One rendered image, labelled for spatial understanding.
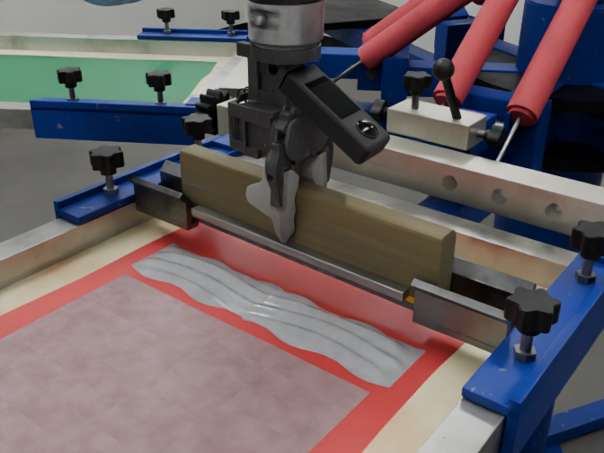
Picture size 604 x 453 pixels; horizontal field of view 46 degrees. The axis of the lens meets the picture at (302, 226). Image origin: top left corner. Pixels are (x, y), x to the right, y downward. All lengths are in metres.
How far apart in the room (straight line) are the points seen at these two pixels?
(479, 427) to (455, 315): 0.14
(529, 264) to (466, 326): 0.18
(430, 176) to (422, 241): 0.27
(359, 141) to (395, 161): 0.28
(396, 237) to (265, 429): 0.22
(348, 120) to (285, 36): 0.10
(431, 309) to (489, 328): 0.06
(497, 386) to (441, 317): 0.11
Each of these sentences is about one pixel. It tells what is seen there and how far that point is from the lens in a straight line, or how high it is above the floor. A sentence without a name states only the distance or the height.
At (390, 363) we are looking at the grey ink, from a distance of 0.70.
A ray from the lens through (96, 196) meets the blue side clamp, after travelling 0.96.
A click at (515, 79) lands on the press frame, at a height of 1.02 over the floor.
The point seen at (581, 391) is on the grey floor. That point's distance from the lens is 2.29.
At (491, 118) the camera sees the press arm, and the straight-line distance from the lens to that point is 1.12.
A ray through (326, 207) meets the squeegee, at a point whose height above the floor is 1.07.
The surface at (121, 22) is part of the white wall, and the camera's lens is 5.51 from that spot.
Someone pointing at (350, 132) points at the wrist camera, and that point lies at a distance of 0.69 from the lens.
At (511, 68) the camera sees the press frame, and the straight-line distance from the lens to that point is 1.48.
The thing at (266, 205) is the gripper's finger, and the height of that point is 1.05.
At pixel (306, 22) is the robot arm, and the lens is 0.70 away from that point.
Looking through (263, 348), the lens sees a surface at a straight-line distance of 0.72.
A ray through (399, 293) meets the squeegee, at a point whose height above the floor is 1.01.
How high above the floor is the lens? 1.39
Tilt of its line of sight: 27 degrees down
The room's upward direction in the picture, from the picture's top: straight up
